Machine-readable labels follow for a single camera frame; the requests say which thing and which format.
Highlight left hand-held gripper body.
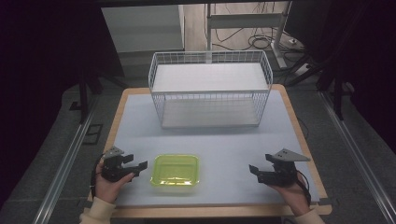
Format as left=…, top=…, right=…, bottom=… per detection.
left=101, top=146, right=135, bottom=183

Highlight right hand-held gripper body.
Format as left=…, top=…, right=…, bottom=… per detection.
left=257, top=147, right=312, bottom=188

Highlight green square plastic plate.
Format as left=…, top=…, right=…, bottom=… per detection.
left=149, top=153, right=201, bottom=189

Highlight white wire shelf rack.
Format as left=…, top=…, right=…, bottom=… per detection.
left=148, top=49, right=275, bottom=130

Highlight person's left hand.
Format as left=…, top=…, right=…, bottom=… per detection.
left=94, top=161, right=135, bottom=205

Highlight person's right hand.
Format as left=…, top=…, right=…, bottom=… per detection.
left=268, top=173, right=313, bottom=217

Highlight pale blue table mat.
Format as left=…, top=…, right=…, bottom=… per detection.
left=113, top=89, right=321, bottom=207

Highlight black stand leg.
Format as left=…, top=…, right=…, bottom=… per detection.
left=316, top=69, right=356, bottom=121
left=68, top=66, right=104, bottom=125

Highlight white power strip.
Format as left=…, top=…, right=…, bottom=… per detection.
left=290, top=62, right=313, bottom=77

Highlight dark curtain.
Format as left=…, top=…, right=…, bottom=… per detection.
left=284, top=0, right=396, bottom=155
left=0, top=0, right=125, bottom=209

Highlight grey cabinet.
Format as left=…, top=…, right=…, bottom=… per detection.
left=100, top=4, right=185, bottom=54

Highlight white metal stand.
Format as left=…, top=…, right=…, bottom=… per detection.
left=205, top=0, right=294, bottom=70

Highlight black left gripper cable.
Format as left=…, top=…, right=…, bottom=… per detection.
left=90, top=153, right=106, bottom=201

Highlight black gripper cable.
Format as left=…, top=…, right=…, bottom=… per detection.
left=294, top=169, right=313, bottom=207
left=90, top=153, right=106, bottom=201

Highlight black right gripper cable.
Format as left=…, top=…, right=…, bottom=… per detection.
left=294, top=169, right=313, bottom=207

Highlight black floor socket frame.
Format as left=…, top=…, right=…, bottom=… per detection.
left=81, top=123, right=104, bottom=146

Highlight metal floor rail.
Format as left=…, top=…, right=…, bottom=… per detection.
left=32, top=96, right=100, bottom=224
left=317, top=91, right=396, bottom=224

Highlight black floor cables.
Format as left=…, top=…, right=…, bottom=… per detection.
left=204, top=3, right=307, bottom=63

